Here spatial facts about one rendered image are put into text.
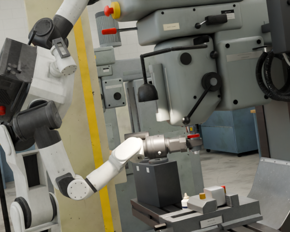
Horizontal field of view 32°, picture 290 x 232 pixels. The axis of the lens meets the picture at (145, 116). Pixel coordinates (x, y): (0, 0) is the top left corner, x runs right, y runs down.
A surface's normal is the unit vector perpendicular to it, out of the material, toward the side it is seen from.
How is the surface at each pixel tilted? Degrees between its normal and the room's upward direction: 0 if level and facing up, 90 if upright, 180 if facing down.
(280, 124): 90
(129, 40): 90
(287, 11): 90
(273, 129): 90
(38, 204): 81
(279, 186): 62
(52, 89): 58
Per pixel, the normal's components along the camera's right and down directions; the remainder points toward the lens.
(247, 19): 0.32, 0.00
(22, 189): -0.76, 0.14
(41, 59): 0.46, -0.57
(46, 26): -0.29, -0.39
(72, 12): 0.59, 0.14
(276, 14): -0.94, 0.16
